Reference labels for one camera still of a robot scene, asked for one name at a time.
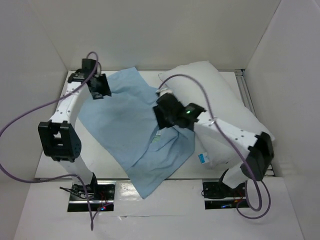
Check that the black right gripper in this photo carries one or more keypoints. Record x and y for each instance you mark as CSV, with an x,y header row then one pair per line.
x,y
160,116

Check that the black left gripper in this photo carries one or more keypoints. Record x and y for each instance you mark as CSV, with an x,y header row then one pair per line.
x,y
105,90

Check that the white pillow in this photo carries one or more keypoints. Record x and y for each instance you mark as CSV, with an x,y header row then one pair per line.
x,y
224,104

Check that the light blue green pillowcase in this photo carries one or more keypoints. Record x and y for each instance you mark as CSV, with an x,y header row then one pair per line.
x,y
126,126

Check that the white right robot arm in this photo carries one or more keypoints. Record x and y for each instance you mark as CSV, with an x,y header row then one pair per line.
x,y
256,149

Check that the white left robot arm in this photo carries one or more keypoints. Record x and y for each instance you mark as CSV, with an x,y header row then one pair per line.
x,y
58,136

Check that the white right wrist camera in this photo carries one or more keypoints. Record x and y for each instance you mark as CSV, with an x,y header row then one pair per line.
x,y
162,91

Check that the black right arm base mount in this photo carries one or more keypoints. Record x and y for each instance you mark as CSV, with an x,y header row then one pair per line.
x,y
217,196

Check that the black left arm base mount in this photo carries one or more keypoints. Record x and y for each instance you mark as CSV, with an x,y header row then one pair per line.
x,y
101,200

